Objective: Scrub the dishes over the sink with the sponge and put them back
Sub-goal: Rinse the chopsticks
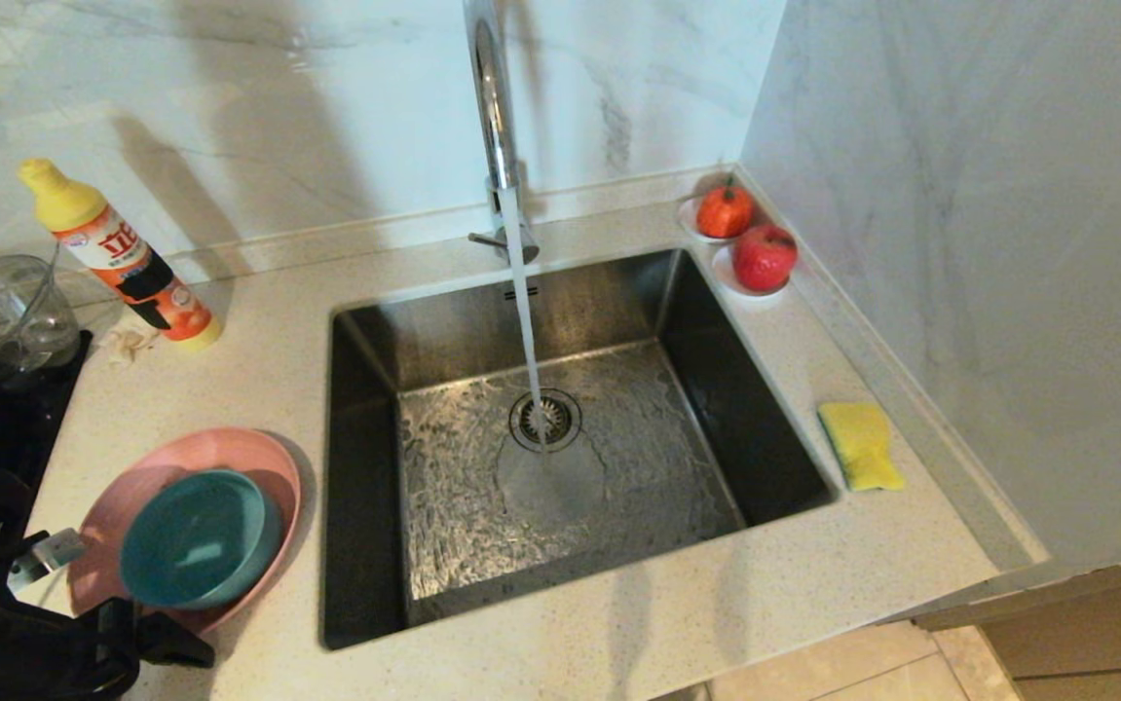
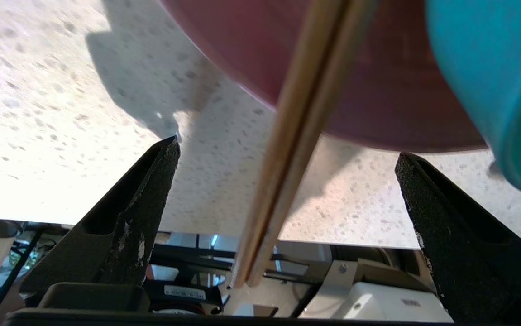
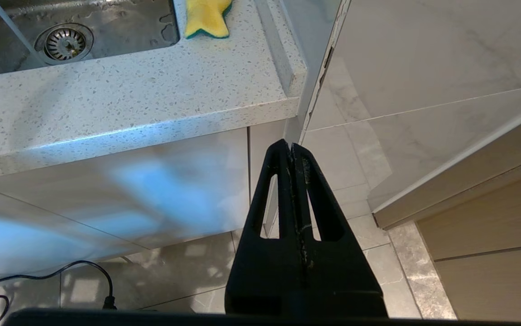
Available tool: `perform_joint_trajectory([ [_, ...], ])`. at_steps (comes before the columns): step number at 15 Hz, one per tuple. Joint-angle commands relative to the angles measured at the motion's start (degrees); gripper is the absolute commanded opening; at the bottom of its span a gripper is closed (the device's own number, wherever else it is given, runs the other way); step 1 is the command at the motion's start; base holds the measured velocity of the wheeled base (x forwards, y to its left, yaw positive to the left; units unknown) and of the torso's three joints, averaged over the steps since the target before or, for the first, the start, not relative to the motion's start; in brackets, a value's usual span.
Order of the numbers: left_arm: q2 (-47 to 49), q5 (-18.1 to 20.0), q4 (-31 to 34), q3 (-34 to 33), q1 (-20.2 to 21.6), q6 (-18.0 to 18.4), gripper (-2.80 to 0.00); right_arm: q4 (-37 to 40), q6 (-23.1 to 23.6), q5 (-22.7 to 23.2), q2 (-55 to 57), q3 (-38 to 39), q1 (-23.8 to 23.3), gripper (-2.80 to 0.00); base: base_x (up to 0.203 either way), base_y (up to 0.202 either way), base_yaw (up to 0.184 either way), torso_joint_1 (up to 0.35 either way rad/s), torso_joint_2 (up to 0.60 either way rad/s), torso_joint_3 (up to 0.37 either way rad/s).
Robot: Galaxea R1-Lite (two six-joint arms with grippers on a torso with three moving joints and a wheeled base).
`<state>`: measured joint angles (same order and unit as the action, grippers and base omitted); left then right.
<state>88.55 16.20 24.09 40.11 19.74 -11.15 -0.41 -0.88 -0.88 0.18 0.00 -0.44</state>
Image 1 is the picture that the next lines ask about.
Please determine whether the yellow fish-shaped sponge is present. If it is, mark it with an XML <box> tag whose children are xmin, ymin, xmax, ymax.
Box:
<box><xmin>817</xmin><ymin>401</ymin><xmax>907</xmax><ymax>493</ymax></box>

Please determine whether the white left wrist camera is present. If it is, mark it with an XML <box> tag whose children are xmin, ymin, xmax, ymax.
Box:
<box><xmin>7</xmin><ymin>528</ymin><xmax>87</xmax><ymax>593</ymax></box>

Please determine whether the chrome kitchen faucet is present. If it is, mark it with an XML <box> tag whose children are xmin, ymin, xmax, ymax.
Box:
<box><xmin>461</xmin><ymin>0</ymin><xmax>541</xmax><ymax>266</ymax></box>

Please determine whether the orange dish soap bottle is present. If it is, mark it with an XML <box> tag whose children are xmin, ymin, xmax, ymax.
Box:
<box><xmin>18</xmin><ymin>159</ymin><xmax>224</xmax><ymax>352</ymax></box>

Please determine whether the red apple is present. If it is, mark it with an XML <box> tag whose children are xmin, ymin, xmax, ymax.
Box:
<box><xmin>731</xmin><ymin>224</ymin><xmax>800</xmax><ymax>293</ymax></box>

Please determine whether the blue bowl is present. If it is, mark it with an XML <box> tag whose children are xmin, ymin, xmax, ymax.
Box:
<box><xmin>119</xmin><ymin>469</ymin><xmax>283</xmax><ymax>611</ymax></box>

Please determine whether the running tap water stream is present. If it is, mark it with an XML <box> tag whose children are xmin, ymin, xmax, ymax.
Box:
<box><xmin>500</xmin><ymin>187</ymin><xmax>553</xmax><ymax>459</ymax></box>

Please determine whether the stainless steel sink basin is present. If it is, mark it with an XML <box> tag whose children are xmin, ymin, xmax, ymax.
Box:
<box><xmin>319</xmin><ymin>246</ymin><xmax>839</xmax><ymax>651</ymax></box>

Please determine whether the pink round plate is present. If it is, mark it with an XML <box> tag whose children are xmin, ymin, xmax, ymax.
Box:
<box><xmin>68</xmin><ymin>426</ymin><xmax>301</xmax><ymax>636</ymax></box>

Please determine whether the black induction cooktop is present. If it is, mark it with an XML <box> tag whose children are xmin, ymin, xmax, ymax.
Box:
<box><xmin>0</xmin><ymin>331</ymin><xmax>93</xmax><ymax>546</ymax></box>

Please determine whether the small white dish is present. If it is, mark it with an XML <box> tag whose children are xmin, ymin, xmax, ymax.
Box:
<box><xmin>711</xmin><ymin>243</ymin><xmax>795</xmax><ymax>298</ymax></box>
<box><xmin>677</xmin><ymin>195</ymin><xmax>758</xmax><ymax>244</ymax></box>

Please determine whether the crumpled white tissue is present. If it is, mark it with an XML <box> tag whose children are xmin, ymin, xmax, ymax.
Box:
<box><xmin>102</xmin><ymin>326</ymin><xmax>162</xmax><ymax>367</ymax></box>

